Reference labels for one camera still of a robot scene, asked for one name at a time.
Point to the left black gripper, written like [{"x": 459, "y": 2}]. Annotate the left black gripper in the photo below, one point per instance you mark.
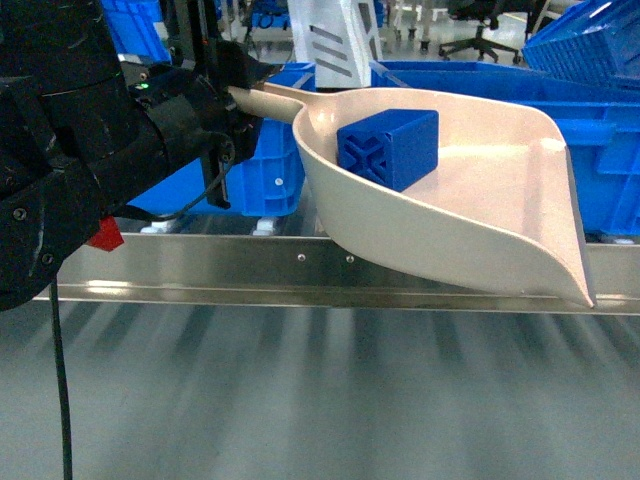
[{"x": 190, "y": 106}]

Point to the blue plastic block part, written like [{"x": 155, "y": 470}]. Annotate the blue plastic block part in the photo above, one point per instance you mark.
[{"x": 394, "y": 148}]

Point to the beige plastic dustpan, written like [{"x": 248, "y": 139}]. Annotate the beige plastic dustpan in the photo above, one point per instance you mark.
[{"x": 499, "y": 214}]

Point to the red tag on arm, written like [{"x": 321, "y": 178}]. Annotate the red tag on arm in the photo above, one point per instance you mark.
[{"x": 109, "y": 237}]

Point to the blue crate left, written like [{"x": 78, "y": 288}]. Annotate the blue crate left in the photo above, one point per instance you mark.
[{"x": 268, "y": 184}]

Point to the steel shelf rack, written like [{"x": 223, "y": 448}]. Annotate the steel shelf rack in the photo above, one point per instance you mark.
[{"x": 216, "y": 265}]

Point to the blue crate centre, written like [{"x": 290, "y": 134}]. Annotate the blue crate centre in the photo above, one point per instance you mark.
[{"x": 600, "y": 126}]

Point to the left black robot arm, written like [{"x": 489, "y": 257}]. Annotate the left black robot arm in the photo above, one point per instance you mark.
[{"x": 78, "y": 143}]

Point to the white machine frame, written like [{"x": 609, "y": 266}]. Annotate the white machine frame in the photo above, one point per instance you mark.
[{"x": 340, "y": 37}]

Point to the tilted blue crate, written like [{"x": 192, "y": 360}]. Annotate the tilted blue crate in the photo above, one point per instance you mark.
[{"x": 593, "y": 42}]

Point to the black office chair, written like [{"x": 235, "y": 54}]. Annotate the black office chair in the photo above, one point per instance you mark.
[{"x": 485, "y": 14}]

